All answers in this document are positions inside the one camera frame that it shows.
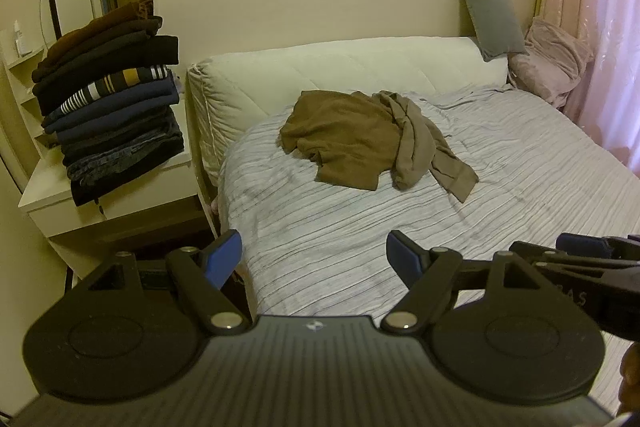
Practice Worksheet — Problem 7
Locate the bed with striped sheet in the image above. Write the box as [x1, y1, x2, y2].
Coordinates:
[217, 84, 640, 418]

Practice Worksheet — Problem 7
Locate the stack of dark folded clothes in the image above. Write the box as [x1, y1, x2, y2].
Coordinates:
[31, 2, 187, 208]

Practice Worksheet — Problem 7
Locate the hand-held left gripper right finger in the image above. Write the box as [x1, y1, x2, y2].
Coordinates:
[381, 229, 561, 335]

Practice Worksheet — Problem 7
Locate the khaki grey garment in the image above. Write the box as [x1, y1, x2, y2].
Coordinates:
[372, 91, 480, 204]

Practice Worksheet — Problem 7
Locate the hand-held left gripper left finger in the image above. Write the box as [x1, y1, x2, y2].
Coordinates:
[65, 229, 256, 335]

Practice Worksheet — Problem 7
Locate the pink pillow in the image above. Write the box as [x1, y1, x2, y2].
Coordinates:
[507, 16, 596, 108]

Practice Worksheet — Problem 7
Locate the sheer pale curtain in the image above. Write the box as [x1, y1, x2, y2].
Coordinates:
[565, 0, 640, 180]

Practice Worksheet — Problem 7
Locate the white dressing table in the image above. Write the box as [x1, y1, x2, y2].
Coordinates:
[0, 27, 216, 280]

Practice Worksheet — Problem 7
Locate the grey pillow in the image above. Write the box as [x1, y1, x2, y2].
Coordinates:
[456, 0, 531, 62]

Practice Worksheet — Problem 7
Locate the brown turtleneck top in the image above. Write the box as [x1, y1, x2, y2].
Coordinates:
[279, 90, 401, 192]

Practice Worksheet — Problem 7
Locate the white padded headboard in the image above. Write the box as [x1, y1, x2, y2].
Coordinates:
[187, 36, 510, 180]

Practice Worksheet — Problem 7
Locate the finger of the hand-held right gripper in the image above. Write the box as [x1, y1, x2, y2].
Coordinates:
[556, 232, 640, 259]
[509, 241, 640, 283]

